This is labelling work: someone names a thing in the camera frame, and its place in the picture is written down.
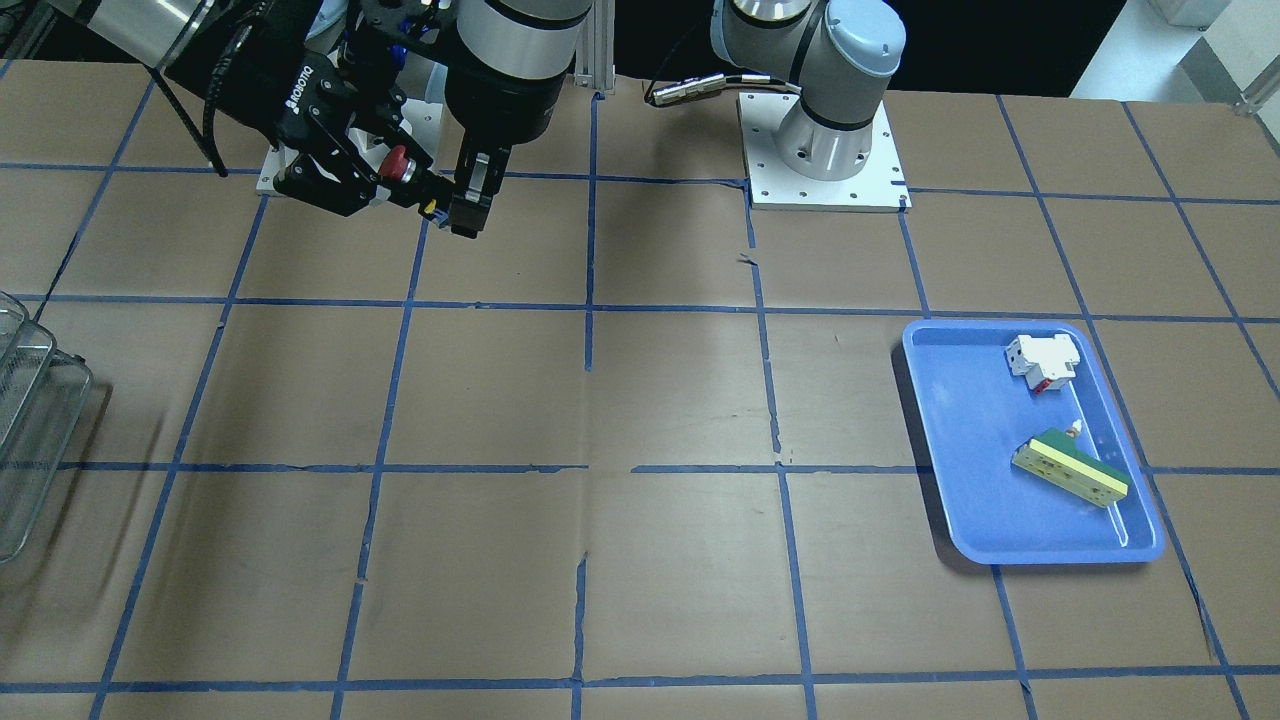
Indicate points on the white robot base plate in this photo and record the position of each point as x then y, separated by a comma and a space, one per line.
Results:
794, 164

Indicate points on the black robotiq right gripper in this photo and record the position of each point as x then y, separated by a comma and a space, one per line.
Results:
262, 88

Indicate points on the aluminium frame post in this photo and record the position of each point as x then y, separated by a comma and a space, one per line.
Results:
593, 62

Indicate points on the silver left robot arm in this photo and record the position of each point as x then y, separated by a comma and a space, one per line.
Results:
811, 77

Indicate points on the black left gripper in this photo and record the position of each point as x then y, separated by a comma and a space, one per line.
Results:
497, 108

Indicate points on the blue plastic tray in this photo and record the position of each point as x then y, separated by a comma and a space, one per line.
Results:
975, 413

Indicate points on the green yellow terminal block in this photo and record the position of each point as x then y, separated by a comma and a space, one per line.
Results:
1054, 455

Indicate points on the red emergency stop button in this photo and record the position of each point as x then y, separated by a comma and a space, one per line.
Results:
412, 184

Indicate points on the white circuit breaker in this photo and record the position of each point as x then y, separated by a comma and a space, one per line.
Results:
1045, 363

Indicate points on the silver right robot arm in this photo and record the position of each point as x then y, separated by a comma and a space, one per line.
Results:
150, 32

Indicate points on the wire basket shelf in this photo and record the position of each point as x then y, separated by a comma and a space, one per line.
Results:
43, 393

